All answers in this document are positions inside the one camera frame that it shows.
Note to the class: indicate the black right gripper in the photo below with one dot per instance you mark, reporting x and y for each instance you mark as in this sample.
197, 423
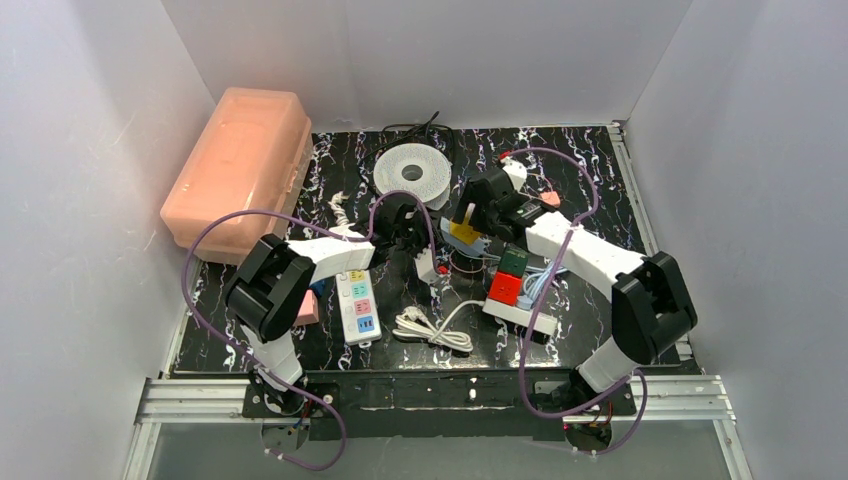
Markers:
478, 205

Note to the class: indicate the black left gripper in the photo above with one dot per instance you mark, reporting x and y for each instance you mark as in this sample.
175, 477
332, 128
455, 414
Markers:
411, 232

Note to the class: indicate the white plug with cable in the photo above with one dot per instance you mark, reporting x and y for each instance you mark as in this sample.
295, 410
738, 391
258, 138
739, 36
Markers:
413, 324

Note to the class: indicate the white colourful power strip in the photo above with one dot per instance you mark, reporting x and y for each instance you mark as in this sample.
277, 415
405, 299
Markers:
359, 316

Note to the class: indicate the pink cube adapter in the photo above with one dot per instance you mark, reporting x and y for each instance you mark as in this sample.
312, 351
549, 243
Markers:
309, 310

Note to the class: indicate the blue cube adapter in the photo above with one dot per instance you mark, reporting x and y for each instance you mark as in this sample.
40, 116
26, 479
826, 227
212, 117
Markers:
318, 288

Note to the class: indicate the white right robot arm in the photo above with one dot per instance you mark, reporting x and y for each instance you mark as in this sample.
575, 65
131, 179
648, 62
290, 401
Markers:
651, 308

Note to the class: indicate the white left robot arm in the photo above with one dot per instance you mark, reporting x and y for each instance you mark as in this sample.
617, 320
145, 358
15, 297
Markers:
270, 284

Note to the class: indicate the light blue power strip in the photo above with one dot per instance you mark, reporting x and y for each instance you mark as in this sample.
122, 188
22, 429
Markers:
477, 249

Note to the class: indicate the white yellow cube adapter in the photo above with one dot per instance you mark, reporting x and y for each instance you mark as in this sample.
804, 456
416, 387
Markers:
464, 228

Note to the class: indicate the green cube adapter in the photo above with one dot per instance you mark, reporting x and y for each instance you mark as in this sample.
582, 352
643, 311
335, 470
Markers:
513, 261

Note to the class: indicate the small pink usb charger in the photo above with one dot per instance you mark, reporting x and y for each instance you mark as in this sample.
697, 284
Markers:
551, 198

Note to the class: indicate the white perforated round speaker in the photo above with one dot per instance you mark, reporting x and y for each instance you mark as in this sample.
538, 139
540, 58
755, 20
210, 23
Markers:
415, 168

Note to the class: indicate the red cube adapter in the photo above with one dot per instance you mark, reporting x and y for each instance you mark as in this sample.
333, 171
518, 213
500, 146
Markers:
505, 288

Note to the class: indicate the white small power strip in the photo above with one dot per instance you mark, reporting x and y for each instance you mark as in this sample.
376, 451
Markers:
544, 329

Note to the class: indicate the pink translucent storage box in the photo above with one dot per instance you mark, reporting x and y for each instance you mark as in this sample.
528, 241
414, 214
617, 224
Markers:
243, 177

